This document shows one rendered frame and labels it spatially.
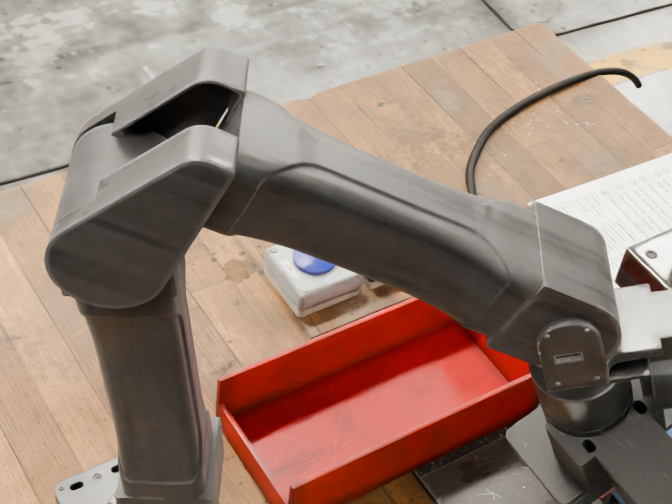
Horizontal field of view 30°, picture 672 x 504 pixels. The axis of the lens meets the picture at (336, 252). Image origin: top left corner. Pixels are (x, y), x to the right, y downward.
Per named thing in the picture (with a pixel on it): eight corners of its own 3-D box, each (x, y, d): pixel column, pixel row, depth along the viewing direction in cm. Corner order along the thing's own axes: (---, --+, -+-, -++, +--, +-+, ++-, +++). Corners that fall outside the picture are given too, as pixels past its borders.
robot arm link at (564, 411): (643, 346, 80) (636, 297, 74) (658, 429, 77) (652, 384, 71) (535, 363, 81) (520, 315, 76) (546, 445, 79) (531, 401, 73)
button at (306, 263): (283, 261, 116) (284, 246, 114) (320, 247, 117) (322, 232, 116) (305, 290, 114) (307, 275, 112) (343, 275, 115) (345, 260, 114)
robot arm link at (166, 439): (228, 472, 90) (177, 122, 67) (219, 554, 86) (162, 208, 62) (142, 471, 91) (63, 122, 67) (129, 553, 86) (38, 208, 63)
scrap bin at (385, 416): (214, 422, 105) (216, 377, 100) (455, 318, 115) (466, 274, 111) (287, 532, 98) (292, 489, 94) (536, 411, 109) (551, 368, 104)
